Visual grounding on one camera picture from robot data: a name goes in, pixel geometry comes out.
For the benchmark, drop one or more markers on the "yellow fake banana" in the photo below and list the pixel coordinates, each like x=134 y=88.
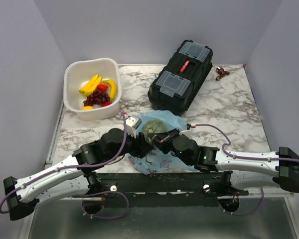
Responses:
x=113 y=88

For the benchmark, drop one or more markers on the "yellow fake corn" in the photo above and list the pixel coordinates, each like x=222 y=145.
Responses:
x=89 y=88

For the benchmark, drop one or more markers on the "red fake fruit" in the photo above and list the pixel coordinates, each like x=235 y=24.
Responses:
x=106 y=104
x=102 y=87

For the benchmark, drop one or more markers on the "light blue plastic bag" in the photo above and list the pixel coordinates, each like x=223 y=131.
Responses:
x=156 y=161

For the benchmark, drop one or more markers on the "dark red fake grapes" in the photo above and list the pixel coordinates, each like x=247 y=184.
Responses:
x=98 y=97

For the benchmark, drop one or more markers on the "white plastic basket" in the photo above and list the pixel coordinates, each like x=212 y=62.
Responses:
x=78 y=74

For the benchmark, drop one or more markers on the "black metal base rail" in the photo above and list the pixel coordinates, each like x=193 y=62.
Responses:
x=158 y=190

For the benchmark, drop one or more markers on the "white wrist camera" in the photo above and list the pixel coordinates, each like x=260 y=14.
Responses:
x=133 y=122
x=188 y=128

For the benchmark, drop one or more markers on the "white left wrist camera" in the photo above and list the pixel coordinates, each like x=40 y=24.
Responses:
x=133 y=122

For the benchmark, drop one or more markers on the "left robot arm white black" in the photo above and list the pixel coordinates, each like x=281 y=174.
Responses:
x=22 y=195

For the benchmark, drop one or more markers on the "small brown metal object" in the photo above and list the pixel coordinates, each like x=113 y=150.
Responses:
x=221 y=73

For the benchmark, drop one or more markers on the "green fake avocado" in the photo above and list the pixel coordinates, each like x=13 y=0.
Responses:
x=153 y=126

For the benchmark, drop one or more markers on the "black plastic toolbox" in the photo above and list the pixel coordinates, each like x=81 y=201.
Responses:
x=180 y=80

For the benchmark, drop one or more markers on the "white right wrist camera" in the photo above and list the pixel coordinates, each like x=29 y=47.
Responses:
x=188 y=128

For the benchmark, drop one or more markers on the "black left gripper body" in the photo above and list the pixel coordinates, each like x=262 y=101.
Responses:
x=131 y=146

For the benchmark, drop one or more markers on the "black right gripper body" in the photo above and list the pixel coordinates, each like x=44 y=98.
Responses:
x=171 y=139

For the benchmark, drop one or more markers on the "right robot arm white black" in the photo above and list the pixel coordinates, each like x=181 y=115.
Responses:
x=278 y=168

